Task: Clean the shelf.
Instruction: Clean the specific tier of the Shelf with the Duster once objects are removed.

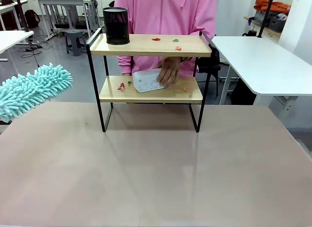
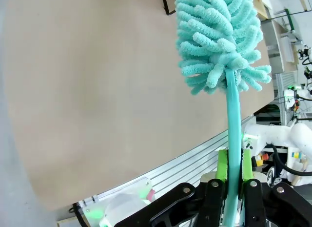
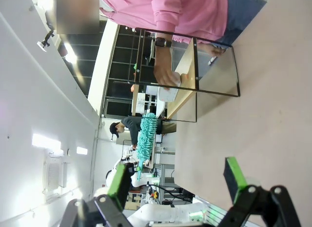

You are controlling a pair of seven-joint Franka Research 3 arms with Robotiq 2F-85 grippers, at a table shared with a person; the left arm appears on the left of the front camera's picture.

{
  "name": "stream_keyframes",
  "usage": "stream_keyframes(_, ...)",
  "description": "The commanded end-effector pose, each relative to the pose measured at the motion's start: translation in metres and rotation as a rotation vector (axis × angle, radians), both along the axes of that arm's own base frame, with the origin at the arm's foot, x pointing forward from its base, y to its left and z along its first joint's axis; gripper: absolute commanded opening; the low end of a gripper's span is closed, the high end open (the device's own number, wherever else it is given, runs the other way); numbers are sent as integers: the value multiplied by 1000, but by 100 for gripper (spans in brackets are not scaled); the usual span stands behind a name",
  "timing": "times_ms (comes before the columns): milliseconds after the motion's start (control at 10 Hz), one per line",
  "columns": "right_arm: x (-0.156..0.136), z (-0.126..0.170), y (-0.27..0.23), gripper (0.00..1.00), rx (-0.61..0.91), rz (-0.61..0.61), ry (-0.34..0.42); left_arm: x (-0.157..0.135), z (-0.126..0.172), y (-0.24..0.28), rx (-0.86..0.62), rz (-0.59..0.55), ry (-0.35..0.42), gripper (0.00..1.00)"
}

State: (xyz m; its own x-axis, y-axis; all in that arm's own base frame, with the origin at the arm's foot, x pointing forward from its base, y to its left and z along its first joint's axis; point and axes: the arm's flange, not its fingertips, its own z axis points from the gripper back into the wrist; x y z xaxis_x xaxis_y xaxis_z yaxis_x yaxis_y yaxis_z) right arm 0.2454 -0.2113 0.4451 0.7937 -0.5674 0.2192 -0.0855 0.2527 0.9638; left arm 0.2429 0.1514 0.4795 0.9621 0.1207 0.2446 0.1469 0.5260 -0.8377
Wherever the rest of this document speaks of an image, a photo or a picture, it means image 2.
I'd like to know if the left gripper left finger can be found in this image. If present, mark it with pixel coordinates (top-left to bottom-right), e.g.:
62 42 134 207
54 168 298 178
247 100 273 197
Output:
114 149 229 227

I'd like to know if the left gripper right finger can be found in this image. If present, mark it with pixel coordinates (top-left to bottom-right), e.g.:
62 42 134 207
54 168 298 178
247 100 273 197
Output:
240 148 312 227

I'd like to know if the teal microfibre duster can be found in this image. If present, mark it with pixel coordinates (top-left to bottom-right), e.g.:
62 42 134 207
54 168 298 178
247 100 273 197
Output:
174 0 273 227

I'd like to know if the red yellow emergency stop button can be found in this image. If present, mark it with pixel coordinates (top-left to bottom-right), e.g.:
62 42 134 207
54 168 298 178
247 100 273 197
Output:
254 153 270 167

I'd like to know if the clear acrylic plate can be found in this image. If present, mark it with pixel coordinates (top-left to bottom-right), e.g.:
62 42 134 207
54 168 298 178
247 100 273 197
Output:
72 177 157 227

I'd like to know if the green black bar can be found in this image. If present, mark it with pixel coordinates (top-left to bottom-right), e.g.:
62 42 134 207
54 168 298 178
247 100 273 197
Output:
269 8 297 34

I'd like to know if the thick black cable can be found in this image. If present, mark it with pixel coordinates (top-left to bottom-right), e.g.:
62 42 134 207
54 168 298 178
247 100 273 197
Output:
267 143 312 177

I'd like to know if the aluminium table edge rail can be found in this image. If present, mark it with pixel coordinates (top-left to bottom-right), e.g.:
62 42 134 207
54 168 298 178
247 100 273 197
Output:
56 114 256 227

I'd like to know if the light wooden board frame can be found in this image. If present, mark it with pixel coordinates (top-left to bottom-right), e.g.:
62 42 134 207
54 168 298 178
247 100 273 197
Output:
253 0 309 21

